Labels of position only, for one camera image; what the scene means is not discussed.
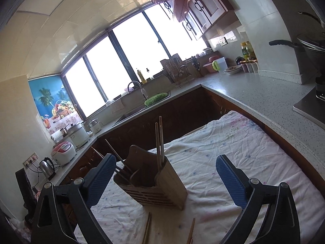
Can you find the black power cable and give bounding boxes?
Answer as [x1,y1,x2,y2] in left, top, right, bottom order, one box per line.
[27,165,42,190]

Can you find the wooden base cabinets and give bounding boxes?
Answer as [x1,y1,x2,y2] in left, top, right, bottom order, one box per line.
[58,85,325,209]

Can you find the small white pot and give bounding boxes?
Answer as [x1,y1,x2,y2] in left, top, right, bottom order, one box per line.
[89,118,103,134]

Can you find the tropical fruit wall poster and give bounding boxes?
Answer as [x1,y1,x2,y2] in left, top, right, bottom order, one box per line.
[28,75,83,136]

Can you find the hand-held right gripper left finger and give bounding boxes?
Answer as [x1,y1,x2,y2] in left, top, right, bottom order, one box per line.
[30,154,117,244]

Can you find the gas stove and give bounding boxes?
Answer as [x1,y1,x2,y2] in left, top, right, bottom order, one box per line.
[293,76,325,130]

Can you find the triple wall socket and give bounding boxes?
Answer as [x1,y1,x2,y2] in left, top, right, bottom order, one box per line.
[23,152,38,168]

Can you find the steel kitchen faucet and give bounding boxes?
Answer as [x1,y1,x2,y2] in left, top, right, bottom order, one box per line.
[127,81,148,100]

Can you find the plain wooden chopstick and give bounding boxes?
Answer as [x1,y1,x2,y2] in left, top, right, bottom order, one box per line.
[159,116,166,169]
[105,138,127,166]
[186,218,196,244]
[155,122,162,171]

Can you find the white speckled tablecloth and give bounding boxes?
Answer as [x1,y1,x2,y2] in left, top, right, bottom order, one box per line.
[74,110,323,244]

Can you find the row of seasoning jars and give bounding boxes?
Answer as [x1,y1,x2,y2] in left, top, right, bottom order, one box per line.
[240,60,259,74]

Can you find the wooden utensil holder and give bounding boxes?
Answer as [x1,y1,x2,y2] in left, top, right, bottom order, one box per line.
[113,144,188,211]

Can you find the white pink rice cooker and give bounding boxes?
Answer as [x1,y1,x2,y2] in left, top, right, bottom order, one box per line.
[51,141,77,167]

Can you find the white plate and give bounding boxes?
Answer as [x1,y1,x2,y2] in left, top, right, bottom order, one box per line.
[224,65,243,76]

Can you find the black wok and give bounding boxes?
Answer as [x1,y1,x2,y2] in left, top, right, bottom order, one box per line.
[269,33,325,68]

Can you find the large white rice cooker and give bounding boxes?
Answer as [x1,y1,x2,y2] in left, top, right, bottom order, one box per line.
[67,122,90,148]

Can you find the grey speckled kitchen countertop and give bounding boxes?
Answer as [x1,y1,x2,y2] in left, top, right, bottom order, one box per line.
[43,70,325,209]

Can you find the green colander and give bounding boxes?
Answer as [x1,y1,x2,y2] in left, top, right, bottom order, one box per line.
[144,93,169,107]

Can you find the wooden wall cabinets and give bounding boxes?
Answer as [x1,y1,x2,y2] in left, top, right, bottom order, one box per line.
[146,0,235,40]

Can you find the yellow oil bottle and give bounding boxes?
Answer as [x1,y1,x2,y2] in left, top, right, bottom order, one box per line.
[240,42,250,61]
[247,41,256,59]

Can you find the large kitchen window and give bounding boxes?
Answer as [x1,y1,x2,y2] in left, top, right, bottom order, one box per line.
[61,4,211,119]

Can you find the steel electric kettle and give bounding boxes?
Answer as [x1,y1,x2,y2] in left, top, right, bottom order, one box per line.
[38,157,57,181]

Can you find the hanging dish cloth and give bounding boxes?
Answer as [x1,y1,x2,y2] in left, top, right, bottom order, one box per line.
[112,100,125,114]

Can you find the ridged wooden chopstick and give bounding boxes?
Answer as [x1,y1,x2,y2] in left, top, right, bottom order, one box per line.
[145,213,152,244]
[141,212,150,244]

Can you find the pink basin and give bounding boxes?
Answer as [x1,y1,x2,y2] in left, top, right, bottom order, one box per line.
[202,55,221,74]

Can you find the clear pitcher green handle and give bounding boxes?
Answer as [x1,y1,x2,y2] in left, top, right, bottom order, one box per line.
[213,57,227,73]

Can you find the kitchen sink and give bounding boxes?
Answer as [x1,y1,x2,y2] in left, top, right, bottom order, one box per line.
[113,91,171,126]

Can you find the wooden dish rack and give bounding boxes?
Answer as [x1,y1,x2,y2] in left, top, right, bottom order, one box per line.
[160,53,193,87]

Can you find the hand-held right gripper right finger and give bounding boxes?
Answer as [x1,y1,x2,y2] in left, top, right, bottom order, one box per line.
[216,155,301,244]

